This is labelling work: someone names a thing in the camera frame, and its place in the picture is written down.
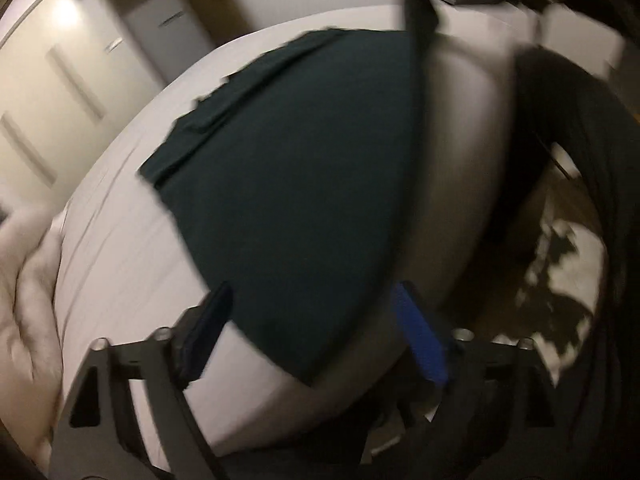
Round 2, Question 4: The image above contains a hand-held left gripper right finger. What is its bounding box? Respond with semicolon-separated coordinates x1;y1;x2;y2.
392;280;571;480

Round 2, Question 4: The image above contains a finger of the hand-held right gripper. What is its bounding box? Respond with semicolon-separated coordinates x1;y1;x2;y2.
402;0;442;43

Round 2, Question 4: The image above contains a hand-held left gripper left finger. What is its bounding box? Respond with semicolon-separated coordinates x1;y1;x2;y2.
47;280;235;480

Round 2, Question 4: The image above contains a dark green sweater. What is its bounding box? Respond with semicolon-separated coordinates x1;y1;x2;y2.
137;27;426;386

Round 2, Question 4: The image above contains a patterned rug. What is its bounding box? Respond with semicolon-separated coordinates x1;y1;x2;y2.
500;160;608;376

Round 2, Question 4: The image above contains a beige folded duvet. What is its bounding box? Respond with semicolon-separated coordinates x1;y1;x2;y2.
0;205;66;456

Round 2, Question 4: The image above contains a cream wardrobe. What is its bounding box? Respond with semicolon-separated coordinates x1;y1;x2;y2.
0;0;166;221

